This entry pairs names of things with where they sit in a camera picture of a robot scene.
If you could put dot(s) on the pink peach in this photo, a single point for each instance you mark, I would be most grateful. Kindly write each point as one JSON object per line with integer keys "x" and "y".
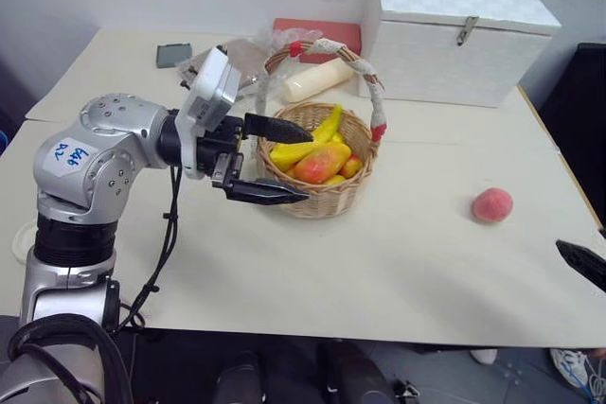
{"x": 492, "y": 205}

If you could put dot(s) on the red flat box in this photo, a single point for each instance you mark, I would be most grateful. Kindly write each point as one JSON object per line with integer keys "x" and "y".
{"x": 336, "y": 35}

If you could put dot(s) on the brown plastic packet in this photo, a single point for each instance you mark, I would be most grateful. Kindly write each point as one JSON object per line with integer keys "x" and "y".
{"x": 248, "y": 58}

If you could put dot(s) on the red yellow mango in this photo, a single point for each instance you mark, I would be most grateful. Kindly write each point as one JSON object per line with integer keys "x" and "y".
{"x": 322, "y": 163}

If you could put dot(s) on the metal box latch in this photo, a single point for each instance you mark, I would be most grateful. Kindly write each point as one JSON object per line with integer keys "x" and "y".
{"x": 466, "y": 30}

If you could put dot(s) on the black furniture panel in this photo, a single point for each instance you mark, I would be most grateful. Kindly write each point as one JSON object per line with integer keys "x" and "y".
{"x": 580, "y": 139}

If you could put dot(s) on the small red yellow peach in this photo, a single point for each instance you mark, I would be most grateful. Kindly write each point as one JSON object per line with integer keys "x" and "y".
{"x": 352, "y": 167}

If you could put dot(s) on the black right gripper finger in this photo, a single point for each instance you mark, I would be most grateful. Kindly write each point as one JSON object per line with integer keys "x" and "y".
{"x": 587, "y": 262}

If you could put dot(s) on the white round lid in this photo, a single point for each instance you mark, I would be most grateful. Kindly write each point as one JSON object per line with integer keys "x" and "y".
{"x": 21, "y": 243}

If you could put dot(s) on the white sneaker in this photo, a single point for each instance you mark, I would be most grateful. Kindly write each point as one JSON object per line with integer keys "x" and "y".
{"x": 570, "y": 368}
{"x": 484, "y": 356}

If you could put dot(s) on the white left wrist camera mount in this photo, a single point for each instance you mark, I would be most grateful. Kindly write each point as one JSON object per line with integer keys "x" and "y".
{"x": 213, "y": 87}

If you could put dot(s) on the dark rounded shape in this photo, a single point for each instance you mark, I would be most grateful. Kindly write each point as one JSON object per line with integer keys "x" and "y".
{"x": 239, "y": 378}

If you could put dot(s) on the white woven storage box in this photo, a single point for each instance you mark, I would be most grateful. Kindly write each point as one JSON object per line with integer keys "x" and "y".
{"x": 450, "y": 58}

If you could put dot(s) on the yellow banana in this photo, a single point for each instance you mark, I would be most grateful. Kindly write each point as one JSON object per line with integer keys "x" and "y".
{"x": 326, "y": 132}

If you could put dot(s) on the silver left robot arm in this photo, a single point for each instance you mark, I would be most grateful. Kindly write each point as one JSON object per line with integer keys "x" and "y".
{"x": 118, "y": 139}

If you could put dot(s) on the small yellow fruit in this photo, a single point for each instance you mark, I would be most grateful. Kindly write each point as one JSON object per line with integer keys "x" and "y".
{"x": 335, "y": 180}

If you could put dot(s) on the crumpled clear plastic bag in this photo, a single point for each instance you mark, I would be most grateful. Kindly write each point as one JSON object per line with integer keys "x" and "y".
{"x": 279, "y": 37}

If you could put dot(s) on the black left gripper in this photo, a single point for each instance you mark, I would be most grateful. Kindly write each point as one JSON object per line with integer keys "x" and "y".
{"x": 222, "y": 139}

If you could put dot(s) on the cream cylinder roll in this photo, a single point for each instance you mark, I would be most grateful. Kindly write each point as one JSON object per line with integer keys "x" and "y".
{"x": 317, "y": 80}

